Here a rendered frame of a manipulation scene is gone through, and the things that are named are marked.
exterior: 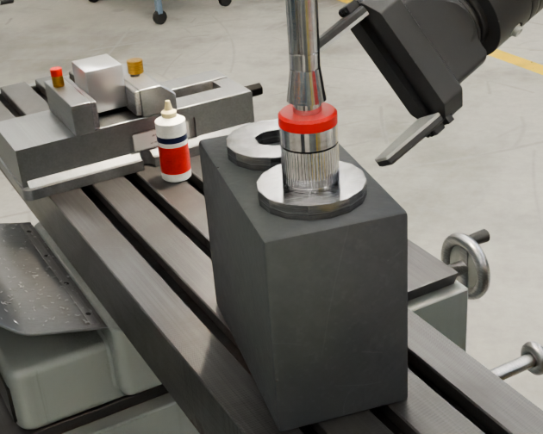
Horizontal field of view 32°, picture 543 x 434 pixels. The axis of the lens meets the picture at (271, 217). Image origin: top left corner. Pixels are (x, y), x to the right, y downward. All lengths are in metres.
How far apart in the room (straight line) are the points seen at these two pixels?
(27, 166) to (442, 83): 0.66
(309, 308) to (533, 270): 2.15
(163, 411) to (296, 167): 0.56
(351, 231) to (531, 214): 2.47
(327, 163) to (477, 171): 2.74
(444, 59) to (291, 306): 0.24
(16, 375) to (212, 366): 0.31
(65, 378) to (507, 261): 1.96
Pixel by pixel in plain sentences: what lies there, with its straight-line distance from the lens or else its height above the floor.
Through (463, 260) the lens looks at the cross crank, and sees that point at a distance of 1.62.
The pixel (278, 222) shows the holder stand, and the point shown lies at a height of 1.13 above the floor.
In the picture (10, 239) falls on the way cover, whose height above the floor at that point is 0.88.
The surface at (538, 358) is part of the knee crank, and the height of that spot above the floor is 0.54.
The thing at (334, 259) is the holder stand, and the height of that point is 1.10.
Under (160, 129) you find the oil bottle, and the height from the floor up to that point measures 1.02.
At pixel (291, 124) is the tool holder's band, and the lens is 0.73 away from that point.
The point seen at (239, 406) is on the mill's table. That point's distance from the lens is 0.85.
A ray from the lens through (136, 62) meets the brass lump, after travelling 1.35.
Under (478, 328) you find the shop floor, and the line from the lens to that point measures 2.61.
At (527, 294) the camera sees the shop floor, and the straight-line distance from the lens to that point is 2.77.
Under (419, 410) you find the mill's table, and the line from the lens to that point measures 0.84.
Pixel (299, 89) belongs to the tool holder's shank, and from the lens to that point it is 0.73.
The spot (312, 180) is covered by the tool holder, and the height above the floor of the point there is 1.15.
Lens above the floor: 1.48
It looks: 28 degrees down
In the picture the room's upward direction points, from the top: 4 degrees counter-clockwise
